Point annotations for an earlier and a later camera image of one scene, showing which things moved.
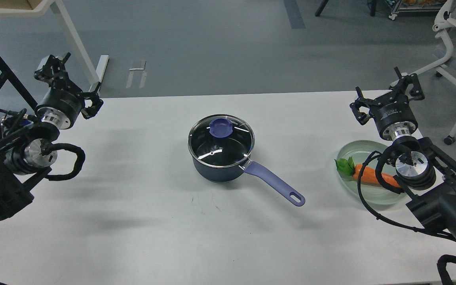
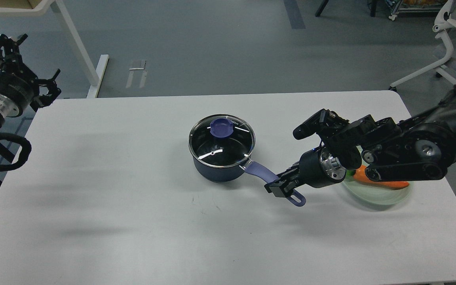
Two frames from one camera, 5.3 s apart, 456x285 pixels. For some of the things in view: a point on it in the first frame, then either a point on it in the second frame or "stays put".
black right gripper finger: [362, 118] to [283, 186]
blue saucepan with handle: [258, 170] stays put
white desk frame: [59, 7] stays put
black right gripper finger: [408, 85] to [290, 172]
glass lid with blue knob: [221, 141] stays put
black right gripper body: [394, 119] to [316, 170]
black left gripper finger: [54, 73] to [4, 53]
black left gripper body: [60, 107] to [7, 95]
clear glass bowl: [372, 194] stays put
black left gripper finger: [97, 102] to [42, 101]
